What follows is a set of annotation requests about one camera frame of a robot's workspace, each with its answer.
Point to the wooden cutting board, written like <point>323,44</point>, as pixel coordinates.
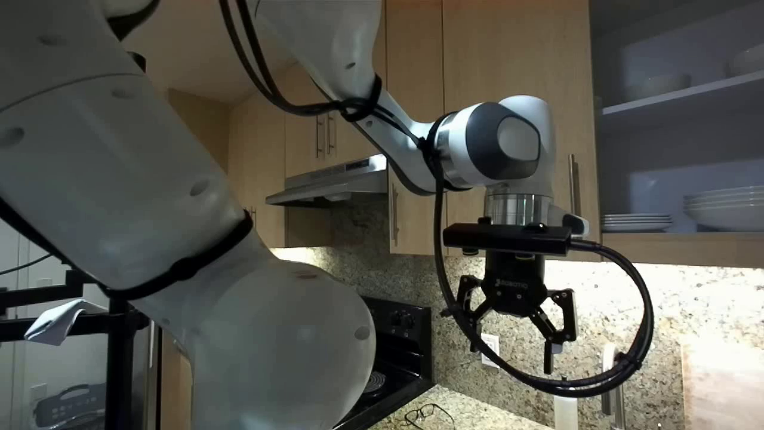
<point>721,384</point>

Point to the black stove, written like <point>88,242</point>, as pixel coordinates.
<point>401,364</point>

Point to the wooden upper cabinet door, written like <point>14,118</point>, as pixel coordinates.
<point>496,49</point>

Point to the open cabinet with shelves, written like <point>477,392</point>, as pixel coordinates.
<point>680,111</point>

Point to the white wall outlet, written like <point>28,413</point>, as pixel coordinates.
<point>493,345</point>

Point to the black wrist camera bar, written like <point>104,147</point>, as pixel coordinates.
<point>551,240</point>

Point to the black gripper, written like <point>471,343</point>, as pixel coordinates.
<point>517,285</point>

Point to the black metal stand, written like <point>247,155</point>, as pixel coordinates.
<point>59,332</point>

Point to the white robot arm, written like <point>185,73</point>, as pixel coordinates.
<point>95,168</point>

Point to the stainless range hood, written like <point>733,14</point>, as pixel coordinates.
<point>335,184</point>

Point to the stack of white plates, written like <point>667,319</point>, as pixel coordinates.
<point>729,208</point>

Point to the white soap bottle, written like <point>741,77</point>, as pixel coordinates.
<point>564,413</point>

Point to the chrome kitchen faucet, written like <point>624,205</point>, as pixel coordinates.
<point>612,400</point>

